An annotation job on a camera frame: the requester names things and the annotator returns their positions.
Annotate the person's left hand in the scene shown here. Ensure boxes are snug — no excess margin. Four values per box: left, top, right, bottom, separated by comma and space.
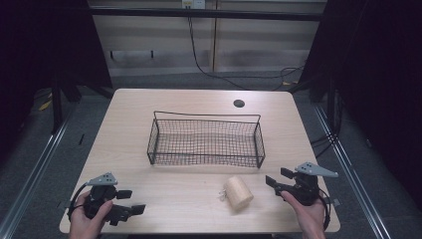
68, 190, 114, 239

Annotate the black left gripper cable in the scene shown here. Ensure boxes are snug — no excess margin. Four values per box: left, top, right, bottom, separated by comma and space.
67, 182, 90, 223

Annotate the person's right hand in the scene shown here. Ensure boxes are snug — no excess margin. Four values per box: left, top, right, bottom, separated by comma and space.
280, 190, 328, 239

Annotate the yellow floor scrap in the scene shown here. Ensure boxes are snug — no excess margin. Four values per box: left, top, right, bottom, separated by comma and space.
38, 99, 54, 113

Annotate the black wire mesh basket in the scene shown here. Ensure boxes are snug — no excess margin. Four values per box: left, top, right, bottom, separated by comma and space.
146, 111, 267, 169

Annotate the dark curtain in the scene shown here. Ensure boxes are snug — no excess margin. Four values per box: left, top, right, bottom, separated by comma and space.
298, 0, 422, 213
0, 0, 113, 167

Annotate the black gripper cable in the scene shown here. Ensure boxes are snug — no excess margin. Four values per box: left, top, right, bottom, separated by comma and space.
317, 187, 333, 232
67, 182, 90, 223

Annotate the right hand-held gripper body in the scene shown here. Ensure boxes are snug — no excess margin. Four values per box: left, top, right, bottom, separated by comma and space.
282, 161, 339, 207

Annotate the silver metal floor rail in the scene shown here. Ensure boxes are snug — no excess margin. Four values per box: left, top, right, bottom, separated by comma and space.
312, 103, 393, 239
0, 111, 75, 239

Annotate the black metal stand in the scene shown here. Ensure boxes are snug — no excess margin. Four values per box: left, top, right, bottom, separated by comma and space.
50, 78, 65, 134

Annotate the bundle of black floor cables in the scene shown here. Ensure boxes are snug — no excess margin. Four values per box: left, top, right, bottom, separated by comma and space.
310, 89, 344, 159

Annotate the light wooden cylinder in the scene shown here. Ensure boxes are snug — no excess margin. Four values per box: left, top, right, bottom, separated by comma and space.
224, 174, 255, 213

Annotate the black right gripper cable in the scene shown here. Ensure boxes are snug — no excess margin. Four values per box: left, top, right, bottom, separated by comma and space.
317, 187, 333, 232

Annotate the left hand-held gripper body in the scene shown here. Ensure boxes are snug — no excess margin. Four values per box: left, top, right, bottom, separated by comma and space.
83, 171, 119, 221

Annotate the black horizontal metal bar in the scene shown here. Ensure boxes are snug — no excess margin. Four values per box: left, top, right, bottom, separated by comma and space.
89, 7, 325, 23

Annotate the white wall power outlet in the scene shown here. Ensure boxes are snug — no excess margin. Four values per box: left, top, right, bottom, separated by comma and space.
180, 0, 207, 10

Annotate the long black wall cable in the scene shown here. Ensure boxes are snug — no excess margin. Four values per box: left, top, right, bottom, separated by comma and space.
186, 16, 307, 92

